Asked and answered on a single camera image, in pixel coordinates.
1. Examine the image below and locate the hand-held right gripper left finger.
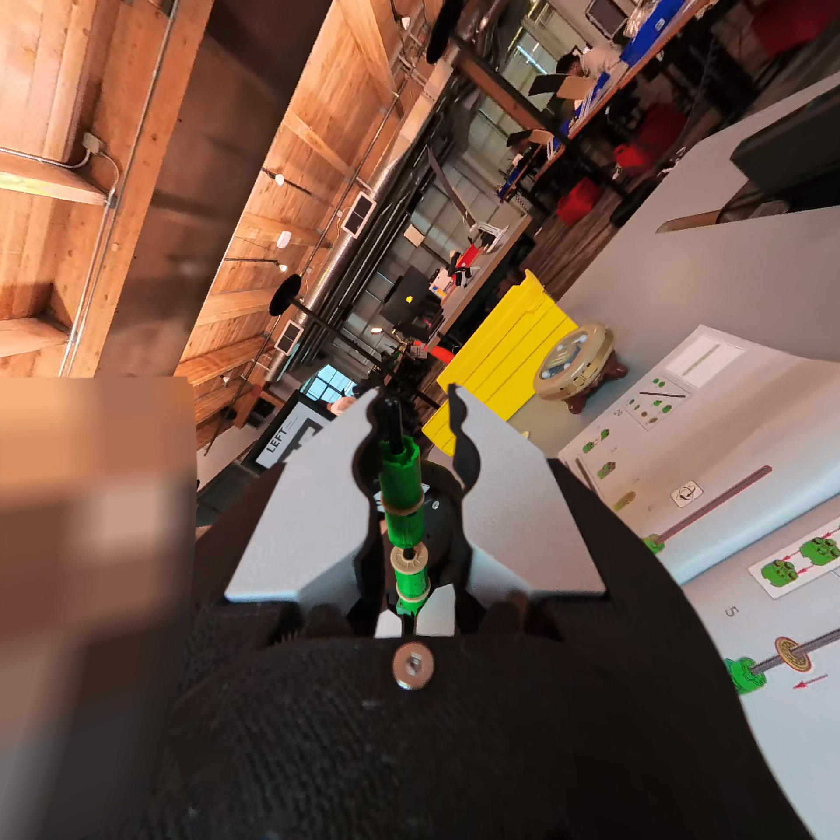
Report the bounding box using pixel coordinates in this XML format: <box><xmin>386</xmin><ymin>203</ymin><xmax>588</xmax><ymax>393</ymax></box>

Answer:
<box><xmin>224</xmin><ymin>387</ymin><xmax>383</xmax><ymax>621</ymax></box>

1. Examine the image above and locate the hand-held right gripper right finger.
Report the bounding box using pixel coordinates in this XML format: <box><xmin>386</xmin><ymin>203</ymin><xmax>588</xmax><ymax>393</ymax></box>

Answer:
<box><xmin>448</xmin><ymin>384</ymin><xmax>606</xmax><ymax>610</ymax></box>

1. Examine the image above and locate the toy bamboo stalk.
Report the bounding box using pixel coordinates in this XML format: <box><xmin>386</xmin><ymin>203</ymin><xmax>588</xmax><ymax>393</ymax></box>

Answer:
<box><xmin>377</xmin><ymin>397</ymin><xmax>434</xmax><ymax>621</ymax></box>

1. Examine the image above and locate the large green cylinder brick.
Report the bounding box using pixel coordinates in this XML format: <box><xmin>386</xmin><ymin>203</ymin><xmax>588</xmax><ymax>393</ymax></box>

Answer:
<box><xmin>379</xmin><ymin>436</ymin><xmax>424</xmax><ymax>513</ymax></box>

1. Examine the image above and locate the curved desk lamp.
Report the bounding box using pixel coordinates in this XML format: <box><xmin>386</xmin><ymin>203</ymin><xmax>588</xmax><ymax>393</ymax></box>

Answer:
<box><xmin>427</xmin><ymin>147</ymin><xmax>506</xmax><ymax>247</ymax></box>

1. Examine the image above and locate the black desk device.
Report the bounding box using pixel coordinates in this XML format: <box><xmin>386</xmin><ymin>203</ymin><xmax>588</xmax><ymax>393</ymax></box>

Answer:
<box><xmin>730</xmin><ymin>101</ymin><xmax>840</xmax><ymax>198</ymax></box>

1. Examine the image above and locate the framed marker sign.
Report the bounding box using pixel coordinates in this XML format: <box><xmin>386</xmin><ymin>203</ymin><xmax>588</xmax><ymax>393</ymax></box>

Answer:
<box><xmin>252</xmin><ymin>392</ymin><xmax>336</xmax><ymax>470</ymax></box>

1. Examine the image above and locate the round tan toy pot base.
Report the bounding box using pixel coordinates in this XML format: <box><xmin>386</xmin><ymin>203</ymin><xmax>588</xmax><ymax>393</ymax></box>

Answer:
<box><xmin>533</xmin><ymin>322</ymin><xmax>629</xmax><ymax>414</ymax></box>

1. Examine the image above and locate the building instruction booklet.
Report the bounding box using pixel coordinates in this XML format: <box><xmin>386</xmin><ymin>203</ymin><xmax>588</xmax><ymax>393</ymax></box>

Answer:
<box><xmin>558</xmin><ymin>325</ymin><xmax>840</xmax><ymax>840</ymax></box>

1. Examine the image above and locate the black floor lamp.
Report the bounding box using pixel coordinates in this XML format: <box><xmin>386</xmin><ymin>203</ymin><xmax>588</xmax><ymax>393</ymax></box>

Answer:
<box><xmin>269</xmin><ymin>274</ymin><xmax>441</xmax><ymax>409</ymax></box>

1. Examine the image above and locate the grey background table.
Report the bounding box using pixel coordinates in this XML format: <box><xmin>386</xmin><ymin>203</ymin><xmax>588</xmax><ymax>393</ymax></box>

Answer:
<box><xmin>427</xmin><ymin>213</ymin><xmax>532</xmax><ymax>349</ymax></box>

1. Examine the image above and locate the red beanbag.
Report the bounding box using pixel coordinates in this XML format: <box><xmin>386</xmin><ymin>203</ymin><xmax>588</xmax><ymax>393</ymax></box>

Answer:
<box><xmin>556</xmin><ymin>177</ymin><xmax>601</xmax><ymax>225</ymax></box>
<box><xmin>613</xmin><ymin>105</ymin><xmax>686</xmax><ymax>175</ymax></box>
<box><xmin>751</xmin><ymin>0</ymin><xmax>834</xmax><ymax>56</ymax></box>

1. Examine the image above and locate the long wooden workbench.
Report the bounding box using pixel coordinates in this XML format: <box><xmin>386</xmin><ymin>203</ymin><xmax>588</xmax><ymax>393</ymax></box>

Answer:
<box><xmin>495</xmin><ymin>0</ymin><xmax>713</xmax><ymax>201</ymax></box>

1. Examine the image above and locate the blue plastic bin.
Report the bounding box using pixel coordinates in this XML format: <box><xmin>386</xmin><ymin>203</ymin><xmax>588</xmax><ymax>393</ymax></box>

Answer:
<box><xmin>620</xmin><ymin>0</ymin><xmax>686</xmax><ymax>67</ymax></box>

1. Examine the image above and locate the silver ventilation duct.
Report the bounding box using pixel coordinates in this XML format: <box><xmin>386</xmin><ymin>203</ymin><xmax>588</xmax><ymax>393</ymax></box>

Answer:
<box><xmin>262</xmin><ymin>59</ymin><xmax>460</xmax><ymax>382</ymax></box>

